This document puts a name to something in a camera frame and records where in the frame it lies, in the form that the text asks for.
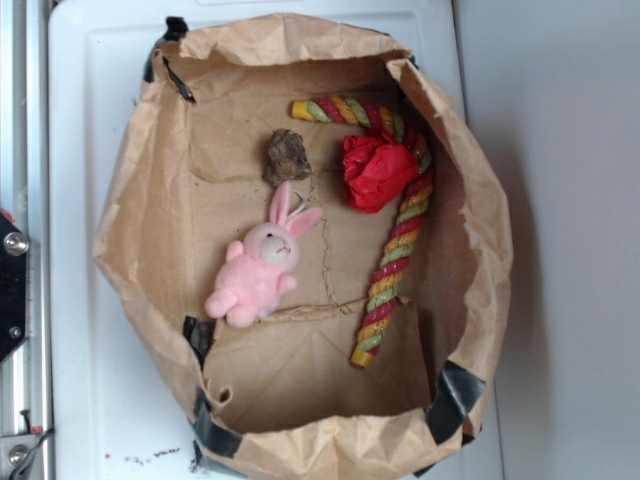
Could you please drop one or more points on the black corner bracket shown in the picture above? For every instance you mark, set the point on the black corner bracket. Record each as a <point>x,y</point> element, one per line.
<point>13,285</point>

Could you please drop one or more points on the brown paper bag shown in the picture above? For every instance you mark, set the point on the brown paper bag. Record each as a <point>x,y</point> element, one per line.
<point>280,399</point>

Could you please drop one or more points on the brown rock chunk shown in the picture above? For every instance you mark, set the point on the brown rock chunk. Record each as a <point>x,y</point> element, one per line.
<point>286,158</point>

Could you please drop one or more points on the aluminium frame rail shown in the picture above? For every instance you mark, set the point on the aluminium frame rail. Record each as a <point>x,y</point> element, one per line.
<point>27,420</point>

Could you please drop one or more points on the white plastic tray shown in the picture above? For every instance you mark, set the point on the white plastic tray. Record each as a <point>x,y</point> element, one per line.
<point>115,417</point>

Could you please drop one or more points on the multicolour twisted rope toy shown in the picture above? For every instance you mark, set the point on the multicolour twisted rope toy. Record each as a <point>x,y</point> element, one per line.
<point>411,213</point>

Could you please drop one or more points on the red paper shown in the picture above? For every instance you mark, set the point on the red paper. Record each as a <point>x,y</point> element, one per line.
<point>376,170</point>

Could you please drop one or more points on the pink plush bunny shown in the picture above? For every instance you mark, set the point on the pink plush bunny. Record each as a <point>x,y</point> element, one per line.
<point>258,270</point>

